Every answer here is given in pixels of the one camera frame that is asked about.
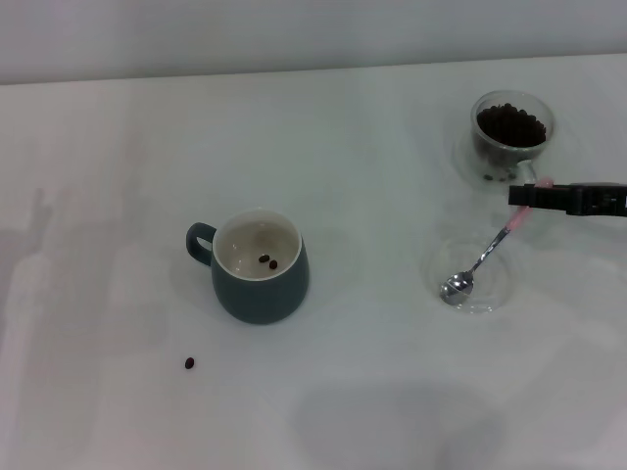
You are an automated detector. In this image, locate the teal ceramic mug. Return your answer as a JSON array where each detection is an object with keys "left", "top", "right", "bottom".
[{"left": 184, "top": 209, "right": 311, "bottom": 326}]

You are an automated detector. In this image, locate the clear glass cup with handle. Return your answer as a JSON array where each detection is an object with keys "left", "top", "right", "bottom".
[{"left": 470, "top": 89, "right": 556, "bottom": 188}]

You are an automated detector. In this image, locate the pile of coffee beans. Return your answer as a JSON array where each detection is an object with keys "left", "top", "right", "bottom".
[{"left": 475, "top": 102, "right": 548, "bottom": 149}]

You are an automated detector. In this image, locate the clear empty glass saucer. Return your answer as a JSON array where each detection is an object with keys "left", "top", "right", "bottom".
[{"left": 424, "top": 236, "right": 518, "bottom": 316}]

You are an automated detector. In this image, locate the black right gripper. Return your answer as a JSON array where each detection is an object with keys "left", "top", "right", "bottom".
[{"left": 507, "top": 181, "right": 627, "bottom": 218}]

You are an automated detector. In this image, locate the metal spoon with pink handle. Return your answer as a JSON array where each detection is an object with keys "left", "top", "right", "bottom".
[{"left": 439, "top": 176, "right": 555, "bottom": 306}]

